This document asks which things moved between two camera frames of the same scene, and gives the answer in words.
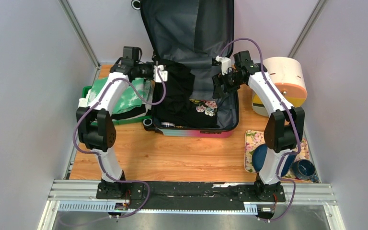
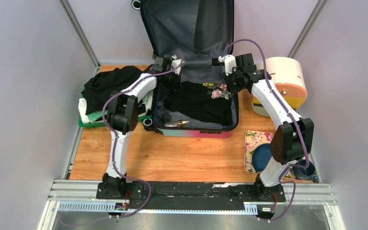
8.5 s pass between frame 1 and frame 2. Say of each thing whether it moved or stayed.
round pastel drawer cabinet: stayed
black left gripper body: moved
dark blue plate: stayed
